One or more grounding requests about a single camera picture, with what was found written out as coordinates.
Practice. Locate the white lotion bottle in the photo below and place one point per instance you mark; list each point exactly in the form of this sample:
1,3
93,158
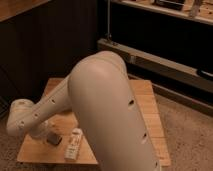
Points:
74,143

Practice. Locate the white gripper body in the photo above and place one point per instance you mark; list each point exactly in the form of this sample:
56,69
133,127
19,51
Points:
41,131

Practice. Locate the dark grey eraser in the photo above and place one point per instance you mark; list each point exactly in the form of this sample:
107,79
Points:
54,139

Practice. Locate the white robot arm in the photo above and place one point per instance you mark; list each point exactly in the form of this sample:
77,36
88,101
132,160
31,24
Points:
98,92

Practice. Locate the wooden table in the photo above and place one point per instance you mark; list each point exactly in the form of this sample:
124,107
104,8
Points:
37,151

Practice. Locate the metal shelf frame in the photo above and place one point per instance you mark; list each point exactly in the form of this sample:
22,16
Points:
171,47

